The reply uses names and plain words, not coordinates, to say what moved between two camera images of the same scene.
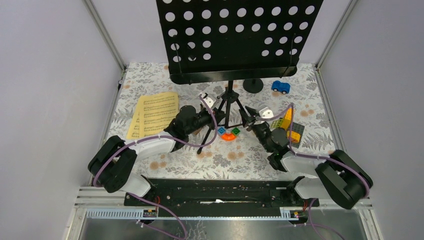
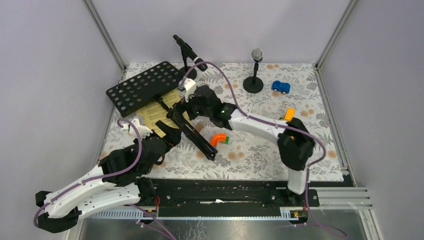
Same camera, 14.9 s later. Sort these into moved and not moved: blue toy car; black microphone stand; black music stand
Moved: black music stand
Not moved: black microphone stand; blue toy car
